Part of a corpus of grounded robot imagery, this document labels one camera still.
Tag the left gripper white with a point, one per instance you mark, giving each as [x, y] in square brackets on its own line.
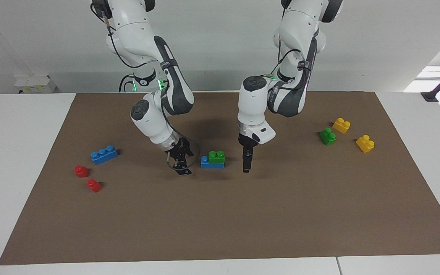
[262, 134]

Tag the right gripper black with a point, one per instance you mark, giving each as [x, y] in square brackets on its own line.
[178, 151]

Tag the blue three-stud brick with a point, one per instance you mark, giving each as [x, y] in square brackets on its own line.
[104, 156]
[206, 163]

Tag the green two-stud brick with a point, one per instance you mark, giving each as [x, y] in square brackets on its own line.
[327, 137]
[217, 157]

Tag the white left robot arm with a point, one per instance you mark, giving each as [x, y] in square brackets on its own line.
[296, 23]

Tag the brown table mat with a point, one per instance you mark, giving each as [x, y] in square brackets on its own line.
[220, 214]

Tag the red one-stud brick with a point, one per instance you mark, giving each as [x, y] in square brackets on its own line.
[81, 171]
[94, 186]

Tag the yellow two-stud brick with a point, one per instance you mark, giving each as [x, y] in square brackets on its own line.
[365, 144]
[341, 125]

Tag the white wall socket box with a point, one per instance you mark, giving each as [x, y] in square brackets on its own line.
[33, 84]

